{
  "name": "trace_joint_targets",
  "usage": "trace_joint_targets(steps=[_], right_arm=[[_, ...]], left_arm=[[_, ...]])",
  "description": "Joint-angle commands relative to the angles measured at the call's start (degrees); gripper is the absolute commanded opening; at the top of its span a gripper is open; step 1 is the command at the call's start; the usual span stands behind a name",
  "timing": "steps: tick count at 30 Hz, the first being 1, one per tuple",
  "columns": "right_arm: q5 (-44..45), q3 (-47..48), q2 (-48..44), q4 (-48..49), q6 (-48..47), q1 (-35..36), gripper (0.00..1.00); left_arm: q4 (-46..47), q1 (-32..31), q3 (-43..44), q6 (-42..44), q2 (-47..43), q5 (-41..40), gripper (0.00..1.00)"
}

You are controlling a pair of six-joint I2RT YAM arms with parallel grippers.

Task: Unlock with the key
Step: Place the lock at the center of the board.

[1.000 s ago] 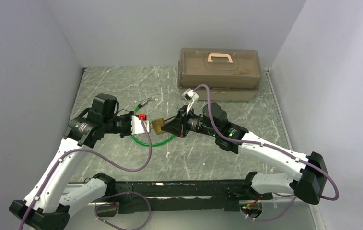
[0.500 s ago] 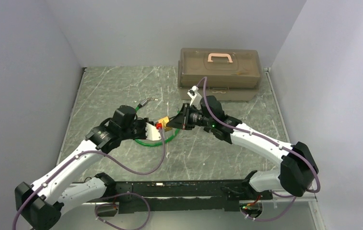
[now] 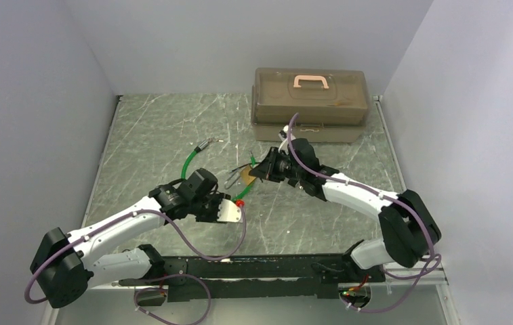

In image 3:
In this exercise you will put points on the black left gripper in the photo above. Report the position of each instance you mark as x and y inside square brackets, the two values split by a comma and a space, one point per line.
[217, 198]

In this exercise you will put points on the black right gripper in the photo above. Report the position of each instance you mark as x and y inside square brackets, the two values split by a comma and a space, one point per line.
[267, 168]

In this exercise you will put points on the black cable padlock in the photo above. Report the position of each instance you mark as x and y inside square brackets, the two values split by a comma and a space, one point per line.
[240, 168]

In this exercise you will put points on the brown plastic toolbox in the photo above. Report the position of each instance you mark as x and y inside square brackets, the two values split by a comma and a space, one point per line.
[332, 105]

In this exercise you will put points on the green cable lock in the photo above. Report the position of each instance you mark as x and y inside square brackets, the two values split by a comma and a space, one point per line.
[201, 147]

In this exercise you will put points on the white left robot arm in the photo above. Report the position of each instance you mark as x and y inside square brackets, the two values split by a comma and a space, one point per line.
[67, 264]

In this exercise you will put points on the brass padlock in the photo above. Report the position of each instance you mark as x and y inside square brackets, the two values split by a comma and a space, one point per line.
[243, 177]

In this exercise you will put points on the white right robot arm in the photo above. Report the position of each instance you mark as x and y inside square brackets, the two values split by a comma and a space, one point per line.
[408, 230]

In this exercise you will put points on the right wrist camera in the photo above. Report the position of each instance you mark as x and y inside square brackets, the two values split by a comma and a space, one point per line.
[285, 139]

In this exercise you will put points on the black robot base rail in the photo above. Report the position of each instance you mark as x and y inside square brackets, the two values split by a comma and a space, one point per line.
[257, 276]

